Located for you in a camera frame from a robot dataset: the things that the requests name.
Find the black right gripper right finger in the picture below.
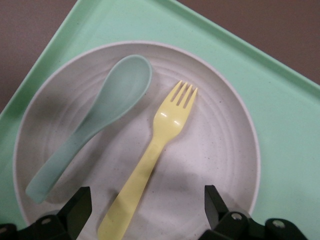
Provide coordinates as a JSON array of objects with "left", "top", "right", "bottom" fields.
[{"left": 199, "top": 184, "right": 320, "bottom": 240}]

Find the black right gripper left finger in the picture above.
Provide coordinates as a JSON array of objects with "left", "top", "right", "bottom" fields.
[{"left": 0, "top": 186, "right": 92, "bottom": 240}]

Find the beige speckled round plate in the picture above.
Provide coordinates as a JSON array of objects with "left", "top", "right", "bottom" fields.
[{"left": 12, "top": 41, "right": 262, "bottom": 240}]

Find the yellow plastic fork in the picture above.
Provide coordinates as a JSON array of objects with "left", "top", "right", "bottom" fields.
[{"left": 97, "top": 80, "right": 199, "bottom": 240}]

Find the pale green plastic spoon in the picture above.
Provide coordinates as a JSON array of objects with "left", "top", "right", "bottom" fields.
[{"left": 24, "top": 54, "right": 153, "bottom": 203}]

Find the light green rectangular tray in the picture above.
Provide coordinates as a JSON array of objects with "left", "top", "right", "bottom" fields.
[{"left": 0, "top": 0, "right": 320, "bottom": 240}]

